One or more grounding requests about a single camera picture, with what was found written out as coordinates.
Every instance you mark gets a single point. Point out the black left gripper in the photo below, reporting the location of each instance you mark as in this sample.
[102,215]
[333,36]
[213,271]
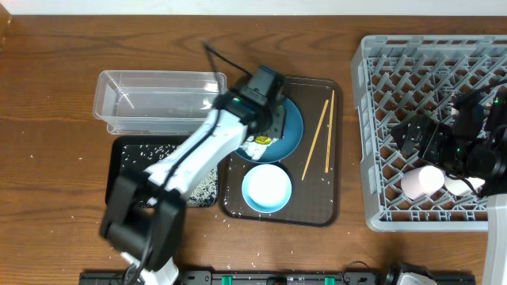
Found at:
[277,122]

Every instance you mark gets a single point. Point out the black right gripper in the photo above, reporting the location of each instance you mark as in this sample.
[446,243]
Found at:
[428,145]

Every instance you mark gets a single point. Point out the yellow snack wrapper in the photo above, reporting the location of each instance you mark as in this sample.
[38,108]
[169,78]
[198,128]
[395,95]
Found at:
[263,140]

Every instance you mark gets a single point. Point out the dark blue plate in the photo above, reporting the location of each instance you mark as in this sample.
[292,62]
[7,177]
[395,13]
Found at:
[293,133]

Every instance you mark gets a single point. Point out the white tissue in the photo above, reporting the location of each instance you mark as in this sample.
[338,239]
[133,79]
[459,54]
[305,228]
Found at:
[255,150]

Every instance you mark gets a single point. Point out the white green cup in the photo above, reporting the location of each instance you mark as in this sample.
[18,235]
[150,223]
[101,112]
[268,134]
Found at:
[460,188]

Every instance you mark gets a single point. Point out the pink cup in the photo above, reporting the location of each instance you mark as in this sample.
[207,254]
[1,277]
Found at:
[422,181]

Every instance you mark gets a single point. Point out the light blue bowl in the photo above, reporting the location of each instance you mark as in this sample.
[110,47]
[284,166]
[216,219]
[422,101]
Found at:
[266,188]

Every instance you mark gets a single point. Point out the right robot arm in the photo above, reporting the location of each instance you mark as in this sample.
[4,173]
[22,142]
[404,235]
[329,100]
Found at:
[474,146]

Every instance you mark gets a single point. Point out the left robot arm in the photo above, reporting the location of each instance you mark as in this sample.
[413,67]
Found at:
[145,212]

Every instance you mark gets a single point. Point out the grey dishwasher rack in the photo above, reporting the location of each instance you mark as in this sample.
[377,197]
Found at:
[395,78]

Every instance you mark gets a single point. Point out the black waste tray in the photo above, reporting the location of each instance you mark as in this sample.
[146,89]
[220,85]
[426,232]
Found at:
[136,140]

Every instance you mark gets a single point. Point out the wooden chopstick left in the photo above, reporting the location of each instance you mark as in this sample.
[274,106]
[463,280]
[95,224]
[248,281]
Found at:
[315,138]

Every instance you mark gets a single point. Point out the wooden chopstick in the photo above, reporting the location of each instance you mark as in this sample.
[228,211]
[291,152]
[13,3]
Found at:
[315,138]
[330,132]

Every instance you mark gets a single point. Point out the brown plastic tray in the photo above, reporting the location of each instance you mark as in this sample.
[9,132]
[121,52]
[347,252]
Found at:
[314,201]

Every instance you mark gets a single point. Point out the wooden chopstick right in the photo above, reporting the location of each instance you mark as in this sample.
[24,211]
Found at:
[330,132]

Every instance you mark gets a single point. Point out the clear plastic bin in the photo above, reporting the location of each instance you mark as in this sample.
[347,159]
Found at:
[155,102]

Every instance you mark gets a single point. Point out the pile of rice grains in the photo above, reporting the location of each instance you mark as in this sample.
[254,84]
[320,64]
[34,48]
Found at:
[141,156]

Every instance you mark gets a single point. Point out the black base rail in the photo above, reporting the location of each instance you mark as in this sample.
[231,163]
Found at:
[356,273]

